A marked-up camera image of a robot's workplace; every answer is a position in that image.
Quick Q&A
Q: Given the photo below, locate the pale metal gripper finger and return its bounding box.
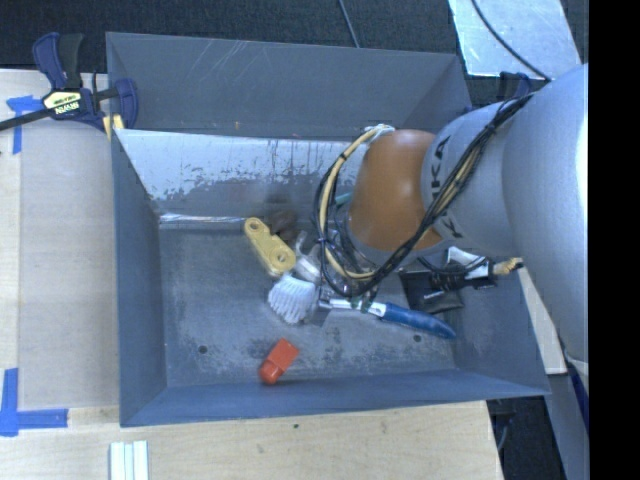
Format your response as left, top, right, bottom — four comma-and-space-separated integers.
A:
308, 288, 348, 327
293, 231, 324, 284

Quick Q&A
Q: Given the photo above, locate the dark brown round object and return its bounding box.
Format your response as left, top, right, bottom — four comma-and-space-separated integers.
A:
263, 202, 300, 243

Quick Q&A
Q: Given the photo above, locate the orange-red small block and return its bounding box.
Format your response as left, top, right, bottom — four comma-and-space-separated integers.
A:
257, 337, 301, 386

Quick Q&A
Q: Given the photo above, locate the grey metal bin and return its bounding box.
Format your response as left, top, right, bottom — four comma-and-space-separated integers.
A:
104, 31, 552, 428

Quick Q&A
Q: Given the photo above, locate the black flat pouch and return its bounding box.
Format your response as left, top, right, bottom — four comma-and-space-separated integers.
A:
398, 267, 467, 315

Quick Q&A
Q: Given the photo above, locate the pale wood board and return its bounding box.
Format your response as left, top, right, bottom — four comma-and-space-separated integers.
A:
17, 116, 122, 412

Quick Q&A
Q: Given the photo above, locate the white brush with blue handle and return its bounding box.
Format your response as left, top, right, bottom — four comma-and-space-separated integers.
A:
267, 273, 458, 341

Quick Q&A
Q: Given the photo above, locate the yellow flat bracket with holes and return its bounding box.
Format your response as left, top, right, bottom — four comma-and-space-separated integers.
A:
243, 216, 298, 279

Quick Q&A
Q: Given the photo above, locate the black cylinder on white bracket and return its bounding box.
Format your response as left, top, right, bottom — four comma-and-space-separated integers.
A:
423, 246, 525, 295

